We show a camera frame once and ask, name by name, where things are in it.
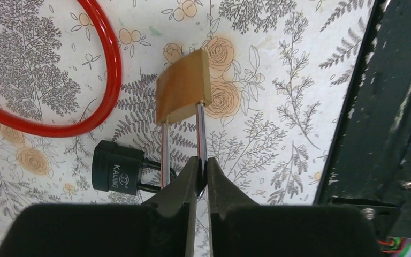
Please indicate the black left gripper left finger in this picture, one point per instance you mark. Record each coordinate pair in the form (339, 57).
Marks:
(164, 225)

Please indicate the black padlock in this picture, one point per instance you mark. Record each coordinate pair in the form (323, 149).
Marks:
(119, 169)

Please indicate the floral table mat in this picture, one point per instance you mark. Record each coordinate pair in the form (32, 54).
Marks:
(279, 74)

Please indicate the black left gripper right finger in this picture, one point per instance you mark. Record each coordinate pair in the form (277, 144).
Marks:
(239, 226)

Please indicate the brass padlock silver shackle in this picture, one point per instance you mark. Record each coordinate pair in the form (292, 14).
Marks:
(184, 90)

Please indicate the red cable lock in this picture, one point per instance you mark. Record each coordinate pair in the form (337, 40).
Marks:
(114, 66)

